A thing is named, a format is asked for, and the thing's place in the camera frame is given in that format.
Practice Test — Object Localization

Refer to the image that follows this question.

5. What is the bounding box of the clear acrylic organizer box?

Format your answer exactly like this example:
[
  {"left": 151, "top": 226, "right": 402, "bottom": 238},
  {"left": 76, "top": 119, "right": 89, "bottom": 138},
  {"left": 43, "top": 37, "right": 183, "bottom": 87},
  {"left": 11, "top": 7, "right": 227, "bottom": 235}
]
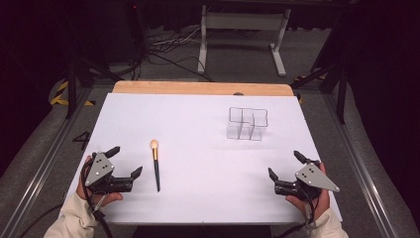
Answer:
[{"left": 226, "top": 106, "right": 269, "bottom": 142}]

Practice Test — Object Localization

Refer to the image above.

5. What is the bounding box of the person's right hand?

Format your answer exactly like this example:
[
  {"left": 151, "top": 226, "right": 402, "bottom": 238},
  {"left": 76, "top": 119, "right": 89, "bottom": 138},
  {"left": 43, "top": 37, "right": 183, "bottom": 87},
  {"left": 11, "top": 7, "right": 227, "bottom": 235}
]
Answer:
[{"left": 285, "top": 162, "right": 331, "bottom": 222}]

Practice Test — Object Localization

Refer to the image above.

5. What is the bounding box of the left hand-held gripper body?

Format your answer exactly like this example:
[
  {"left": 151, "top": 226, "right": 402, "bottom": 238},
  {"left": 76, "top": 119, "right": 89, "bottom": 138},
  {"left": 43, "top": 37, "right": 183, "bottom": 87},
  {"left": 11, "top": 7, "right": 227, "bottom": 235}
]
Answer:
[{"left": 84, "top": 151, "right": 135, "bottom": 195}]

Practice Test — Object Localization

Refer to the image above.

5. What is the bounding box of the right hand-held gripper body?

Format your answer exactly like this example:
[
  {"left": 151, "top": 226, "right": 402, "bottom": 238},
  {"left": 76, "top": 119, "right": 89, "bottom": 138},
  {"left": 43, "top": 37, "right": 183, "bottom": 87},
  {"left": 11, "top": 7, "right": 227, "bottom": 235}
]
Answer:
[{"left": 273, "top": 160, "right": 341, "bottom": 201}]

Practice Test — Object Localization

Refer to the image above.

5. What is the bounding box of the aluminium floor rail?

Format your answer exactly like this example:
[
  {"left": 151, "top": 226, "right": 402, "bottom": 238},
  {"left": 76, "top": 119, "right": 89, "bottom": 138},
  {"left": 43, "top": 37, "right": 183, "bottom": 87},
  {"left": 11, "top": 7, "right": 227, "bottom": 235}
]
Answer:
[
  {"left": 0, "top": 86, "right": 94, "bottom": 238},
  {"left": 321, "top": 92, "right": 401, "bottom": 238}
]

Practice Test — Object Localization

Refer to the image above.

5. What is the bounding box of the yellow black floor tape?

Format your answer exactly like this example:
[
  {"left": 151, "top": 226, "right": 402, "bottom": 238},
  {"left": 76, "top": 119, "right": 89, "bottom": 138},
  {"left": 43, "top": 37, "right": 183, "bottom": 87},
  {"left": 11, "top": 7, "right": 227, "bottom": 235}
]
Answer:
[{"left": 49, "top": 80, "right": 97, "bottom": 107}]

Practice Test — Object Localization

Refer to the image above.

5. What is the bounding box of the white table mat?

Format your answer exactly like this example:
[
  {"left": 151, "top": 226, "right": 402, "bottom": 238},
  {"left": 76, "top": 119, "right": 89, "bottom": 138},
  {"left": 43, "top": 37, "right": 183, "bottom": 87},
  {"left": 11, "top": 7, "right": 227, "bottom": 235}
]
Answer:
[{"left": 58, "top": 92, "right": 344, "bottom": 226}]

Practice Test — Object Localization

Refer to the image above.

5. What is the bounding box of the makeup brush with black handle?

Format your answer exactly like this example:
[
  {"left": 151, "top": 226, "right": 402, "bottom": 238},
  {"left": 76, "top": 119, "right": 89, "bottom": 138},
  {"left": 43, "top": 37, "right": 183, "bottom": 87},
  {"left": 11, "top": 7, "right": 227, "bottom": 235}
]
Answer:
[{"left": 150, "top": 139, "right": 161, "bottom": 192}]

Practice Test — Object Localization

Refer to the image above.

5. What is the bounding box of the bundle of floor cables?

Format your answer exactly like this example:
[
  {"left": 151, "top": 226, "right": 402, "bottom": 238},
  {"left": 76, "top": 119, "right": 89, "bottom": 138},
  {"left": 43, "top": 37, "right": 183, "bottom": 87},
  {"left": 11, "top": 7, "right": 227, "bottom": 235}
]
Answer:
[{"left": 130, "top": 26, "right": 216, "bottom": 83}]

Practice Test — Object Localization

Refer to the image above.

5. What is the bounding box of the wooden table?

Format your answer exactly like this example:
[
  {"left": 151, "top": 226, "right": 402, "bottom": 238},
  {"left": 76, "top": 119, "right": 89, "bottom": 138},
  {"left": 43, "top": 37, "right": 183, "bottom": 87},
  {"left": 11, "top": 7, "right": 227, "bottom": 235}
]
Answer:
[{"left": 112, "top": 80, "right": 295, "bottom": 97}]

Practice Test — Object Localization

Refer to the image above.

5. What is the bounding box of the white metal stand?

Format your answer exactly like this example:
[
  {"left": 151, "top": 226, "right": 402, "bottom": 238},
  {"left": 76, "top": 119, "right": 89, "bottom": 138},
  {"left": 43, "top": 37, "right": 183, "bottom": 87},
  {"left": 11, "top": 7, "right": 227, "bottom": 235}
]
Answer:
[{"left": 196, "top": 4, "right": 292, "bottom": 77}]

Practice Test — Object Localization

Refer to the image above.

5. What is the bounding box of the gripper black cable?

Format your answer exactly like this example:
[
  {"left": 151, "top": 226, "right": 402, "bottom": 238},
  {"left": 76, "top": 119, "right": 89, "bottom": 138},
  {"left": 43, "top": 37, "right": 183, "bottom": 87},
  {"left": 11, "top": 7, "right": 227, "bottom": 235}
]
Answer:
[
  {"left": 272, "top": 184, "right": 320, "bottom": 238},
  {"left": 80, "top": 160, "right": 114, "bottom": 238}
]

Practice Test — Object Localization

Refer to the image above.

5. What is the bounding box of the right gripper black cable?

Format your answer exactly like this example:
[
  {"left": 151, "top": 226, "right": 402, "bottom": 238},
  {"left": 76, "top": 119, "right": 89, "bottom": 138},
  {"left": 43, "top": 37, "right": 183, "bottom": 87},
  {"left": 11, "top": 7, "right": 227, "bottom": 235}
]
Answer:
[{"left": 272, "top": 184, "right": 320, "bottom": 238}]

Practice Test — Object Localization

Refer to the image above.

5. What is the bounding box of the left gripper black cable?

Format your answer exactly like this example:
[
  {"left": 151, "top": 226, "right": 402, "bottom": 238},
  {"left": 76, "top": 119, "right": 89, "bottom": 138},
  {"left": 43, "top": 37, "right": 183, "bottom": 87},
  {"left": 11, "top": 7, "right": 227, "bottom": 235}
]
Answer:
[{"left": 80, "top": 160, "right": 114, "bottom": 238}]

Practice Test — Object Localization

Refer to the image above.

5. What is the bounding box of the person's left hand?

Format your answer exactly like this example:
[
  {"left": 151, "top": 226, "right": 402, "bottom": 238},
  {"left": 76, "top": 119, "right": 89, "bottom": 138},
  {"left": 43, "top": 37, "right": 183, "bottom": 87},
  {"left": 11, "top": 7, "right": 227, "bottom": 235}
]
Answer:
[{"left": 75, "top": 155, "right": 124, "bottom": 209}]

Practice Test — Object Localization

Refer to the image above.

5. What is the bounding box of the black tripod stand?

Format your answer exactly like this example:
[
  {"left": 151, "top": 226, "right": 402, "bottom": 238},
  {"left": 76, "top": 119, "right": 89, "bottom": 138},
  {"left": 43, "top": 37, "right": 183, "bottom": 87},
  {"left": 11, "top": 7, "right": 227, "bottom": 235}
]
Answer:
[
  {"left": 64, "top": 49, "right": 126, "bottom": 120},
  {"left": 290, "top": 56, "right": 349, "bottom": 125}
]

